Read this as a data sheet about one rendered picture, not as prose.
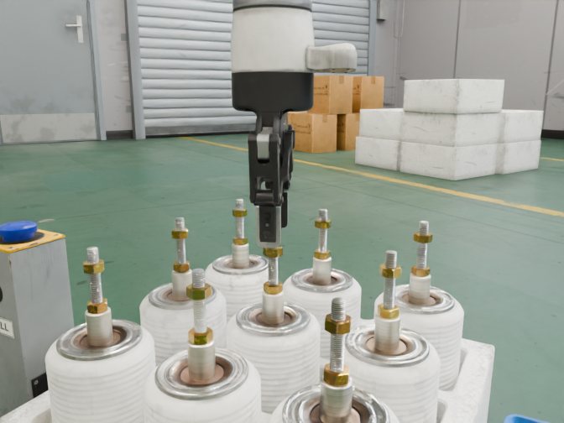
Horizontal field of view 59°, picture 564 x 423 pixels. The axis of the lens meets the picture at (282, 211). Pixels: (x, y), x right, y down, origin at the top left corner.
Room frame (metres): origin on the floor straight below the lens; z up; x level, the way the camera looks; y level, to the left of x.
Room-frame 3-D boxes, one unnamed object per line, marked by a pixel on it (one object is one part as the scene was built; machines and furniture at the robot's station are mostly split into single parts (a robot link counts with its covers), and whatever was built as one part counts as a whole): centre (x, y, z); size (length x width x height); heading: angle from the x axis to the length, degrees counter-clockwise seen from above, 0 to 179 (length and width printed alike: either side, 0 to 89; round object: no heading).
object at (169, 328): (0.53, 0.11, 0.16); 0.10 x 0.10 x 0.18
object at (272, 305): (0.47, 0.01, 0.26); 0.02 x 0.02 x 0.03
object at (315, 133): (4.16, -0.26, 0.15); 0.30 x 0.24 x 0.30; 31
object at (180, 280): (0.53, 0.11, 0.26); 0.02 x 0.02 x 0.03
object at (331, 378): (0.31, -0.04, 0.29); 0.02 x 0.02 x 0.01; 48
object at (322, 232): (0.58, -0.05, 0.30); 0.01 x 0.01 x 0.08
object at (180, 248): (0.53, 0.11, 0.30); 0.01 x 0.01 x 0.08
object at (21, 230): (0.55, 0.30, 0.32); 0.04 x 0.04 x 0.02
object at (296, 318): (0.47, 0.01, 0.25); 0.08 x 0.08 x 0.01
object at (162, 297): (0.53, 0.11, 0.25); 0.08 x 0.08 x 0.01
